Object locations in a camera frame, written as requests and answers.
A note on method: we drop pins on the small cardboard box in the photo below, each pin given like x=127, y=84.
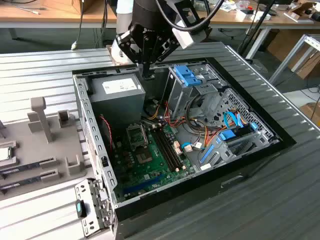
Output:
x=310, y=112

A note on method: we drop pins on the black RAM slot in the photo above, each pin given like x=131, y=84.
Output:
x=166, y=150
x=169, y=150
x=163, y=150

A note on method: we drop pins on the blue plastic rail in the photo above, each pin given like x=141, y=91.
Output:
x=207, y=153

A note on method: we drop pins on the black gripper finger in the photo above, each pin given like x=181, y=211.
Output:
x=130, y=46
x=166, y=48

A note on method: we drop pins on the open cardboard box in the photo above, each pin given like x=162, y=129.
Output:
x=300, y=10

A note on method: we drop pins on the grey power supply unit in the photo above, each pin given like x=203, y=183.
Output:
x=117, y=107

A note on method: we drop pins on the grey parts rack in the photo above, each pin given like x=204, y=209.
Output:
x=37, y=150

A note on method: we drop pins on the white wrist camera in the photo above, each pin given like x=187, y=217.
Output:
x=183, y=37

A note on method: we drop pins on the cardboard box on desk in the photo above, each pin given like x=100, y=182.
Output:
x=75, y=5

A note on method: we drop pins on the green motherboard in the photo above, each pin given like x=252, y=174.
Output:
x=140, y=175

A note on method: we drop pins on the silver CPU green edge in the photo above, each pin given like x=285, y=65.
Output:
x=5, y=153

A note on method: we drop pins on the black open PC case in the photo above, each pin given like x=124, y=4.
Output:
x=200, y=190

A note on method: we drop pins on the wooden desk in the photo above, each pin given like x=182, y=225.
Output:
x=275, y=21
x=37, y=16

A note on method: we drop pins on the grey metal drive cage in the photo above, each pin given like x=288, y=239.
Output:
x=180, y=97

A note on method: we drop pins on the hard disk in blue carrier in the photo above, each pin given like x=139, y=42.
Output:
x=227, y=135

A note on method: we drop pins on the grey metal slot bracket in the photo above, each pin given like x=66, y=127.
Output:
x=86, y=185

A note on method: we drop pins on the CPU socket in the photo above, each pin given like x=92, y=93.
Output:
x=143, y=156

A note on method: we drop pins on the white box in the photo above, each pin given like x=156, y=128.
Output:
x=241, y=15

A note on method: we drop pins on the aluminium profile frame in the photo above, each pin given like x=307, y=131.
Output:
x=289, y=60

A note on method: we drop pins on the large cardboard boxes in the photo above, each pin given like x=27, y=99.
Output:
x=280, y=47

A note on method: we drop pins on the blue expansion slot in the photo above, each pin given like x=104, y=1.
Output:
x=145, y=183

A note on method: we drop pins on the black tripod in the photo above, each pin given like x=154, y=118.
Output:
x=258, y=20

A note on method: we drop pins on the perforated grey disk bay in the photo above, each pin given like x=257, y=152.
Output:
x=233, y=98

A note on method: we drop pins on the silver coin cell battery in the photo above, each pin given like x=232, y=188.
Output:
x=142, y=192

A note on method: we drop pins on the blue plastic drive latch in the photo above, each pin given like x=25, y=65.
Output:
x=187, y=75

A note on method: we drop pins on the blue RAM stick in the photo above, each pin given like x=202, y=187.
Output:
x=27, y=180
x=27, y=167

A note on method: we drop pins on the black latch blue stripe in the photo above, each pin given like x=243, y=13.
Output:
x=79, y=208

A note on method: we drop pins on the black camera bracket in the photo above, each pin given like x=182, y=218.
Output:
x=200, y=35

